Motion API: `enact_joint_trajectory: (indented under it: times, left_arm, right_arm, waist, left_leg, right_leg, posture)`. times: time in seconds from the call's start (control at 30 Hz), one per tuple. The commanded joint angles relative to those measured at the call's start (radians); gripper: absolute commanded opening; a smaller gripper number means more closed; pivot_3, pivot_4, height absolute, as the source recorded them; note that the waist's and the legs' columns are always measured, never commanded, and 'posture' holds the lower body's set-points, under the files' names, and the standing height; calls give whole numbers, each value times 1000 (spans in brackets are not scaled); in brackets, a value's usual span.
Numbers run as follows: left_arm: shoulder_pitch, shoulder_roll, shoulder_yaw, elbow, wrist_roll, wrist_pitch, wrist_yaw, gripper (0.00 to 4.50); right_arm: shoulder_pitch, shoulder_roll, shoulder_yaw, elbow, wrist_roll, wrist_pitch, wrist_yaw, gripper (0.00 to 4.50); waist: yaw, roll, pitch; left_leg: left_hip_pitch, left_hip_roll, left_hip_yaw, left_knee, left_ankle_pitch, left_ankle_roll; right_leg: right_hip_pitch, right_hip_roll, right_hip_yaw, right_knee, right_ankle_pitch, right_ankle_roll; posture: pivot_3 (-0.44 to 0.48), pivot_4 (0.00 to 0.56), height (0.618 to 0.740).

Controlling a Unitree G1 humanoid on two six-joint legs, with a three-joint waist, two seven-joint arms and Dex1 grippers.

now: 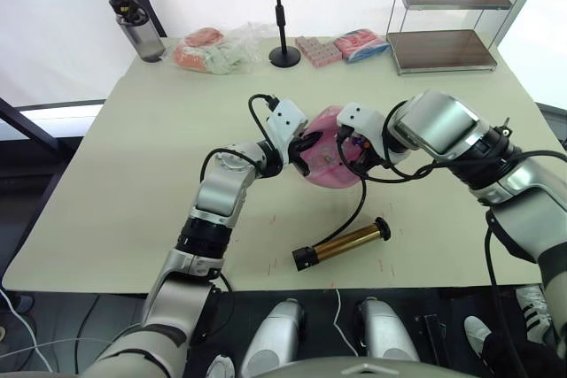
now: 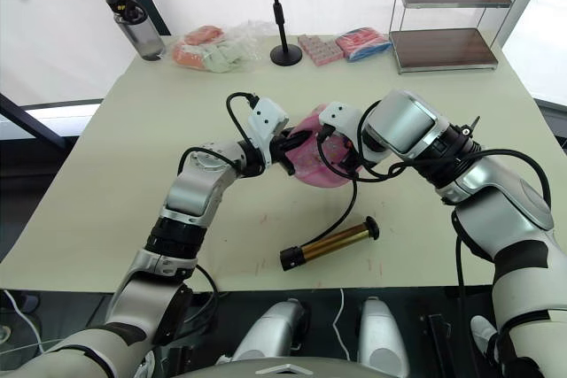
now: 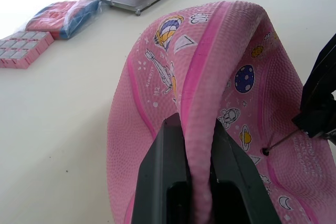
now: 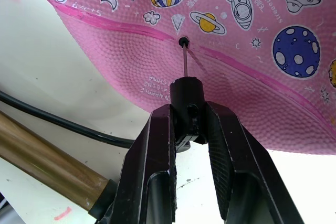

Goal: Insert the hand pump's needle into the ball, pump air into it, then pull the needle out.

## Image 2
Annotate black round-base stand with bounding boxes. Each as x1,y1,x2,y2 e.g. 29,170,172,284
264,0,304,66

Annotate pink patterned flat pack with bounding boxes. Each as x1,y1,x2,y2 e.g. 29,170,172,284
297,34,345,67

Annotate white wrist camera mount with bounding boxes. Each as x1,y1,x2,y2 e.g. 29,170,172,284
318,102,362,140
245,96,290,149

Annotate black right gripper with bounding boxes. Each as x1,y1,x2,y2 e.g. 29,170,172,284
330,132,362,174

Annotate pink inflatable ball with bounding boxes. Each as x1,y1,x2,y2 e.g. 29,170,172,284
283,103,365,189

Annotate gold hand pump black ends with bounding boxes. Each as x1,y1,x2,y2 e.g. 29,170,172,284
279,216,381,272

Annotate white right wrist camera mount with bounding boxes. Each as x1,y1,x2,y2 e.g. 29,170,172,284
318,102,362,140

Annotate orange items plastic bag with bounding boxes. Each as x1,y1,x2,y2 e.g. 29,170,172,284
171,25,222,70

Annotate red and blue pack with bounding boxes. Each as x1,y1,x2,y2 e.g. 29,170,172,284
335,27,393,63

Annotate black pump hose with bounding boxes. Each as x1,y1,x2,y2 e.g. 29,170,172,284
303,174,359,246

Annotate silver robot leg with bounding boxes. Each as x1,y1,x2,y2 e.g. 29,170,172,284
357,297,409,378
229,299,309,364

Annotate silver right robot leg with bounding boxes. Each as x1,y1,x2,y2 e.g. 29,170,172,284
357,297,409,378

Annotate thin white cable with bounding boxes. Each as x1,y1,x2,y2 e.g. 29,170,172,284
332,288,355,364

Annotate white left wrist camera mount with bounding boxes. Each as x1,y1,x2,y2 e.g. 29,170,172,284
245,96,290,149

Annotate silver left robot leg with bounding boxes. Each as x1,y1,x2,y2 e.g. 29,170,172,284
229,299,309,364

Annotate clear crumpled plastic bag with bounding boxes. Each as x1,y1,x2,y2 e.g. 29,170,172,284
201,19,267,73

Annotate two-tier metal wood rack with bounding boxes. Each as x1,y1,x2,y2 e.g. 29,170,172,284
388,0,522,75

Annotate silver robot torso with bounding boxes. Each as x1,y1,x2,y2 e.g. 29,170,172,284
194,358,377,378

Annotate dark transparent water bottle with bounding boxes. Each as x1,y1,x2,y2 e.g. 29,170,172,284
101,0,166,62

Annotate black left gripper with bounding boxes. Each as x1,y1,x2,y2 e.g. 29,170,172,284
265,128,313,177

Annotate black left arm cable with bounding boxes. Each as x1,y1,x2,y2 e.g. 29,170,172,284
177,92,261,178

